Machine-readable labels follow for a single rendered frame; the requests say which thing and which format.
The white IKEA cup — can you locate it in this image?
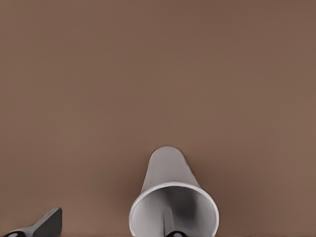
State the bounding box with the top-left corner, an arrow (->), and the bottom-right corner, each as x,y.
128,146 -> 220,237

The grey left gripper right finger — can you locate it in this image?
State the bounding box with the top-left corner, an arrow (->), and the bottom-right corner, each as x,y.
161,206 -> 190,237

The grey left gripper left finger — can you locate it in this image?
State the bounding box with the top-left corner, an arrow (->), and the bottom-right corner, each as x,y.
0,207 -> 63,237

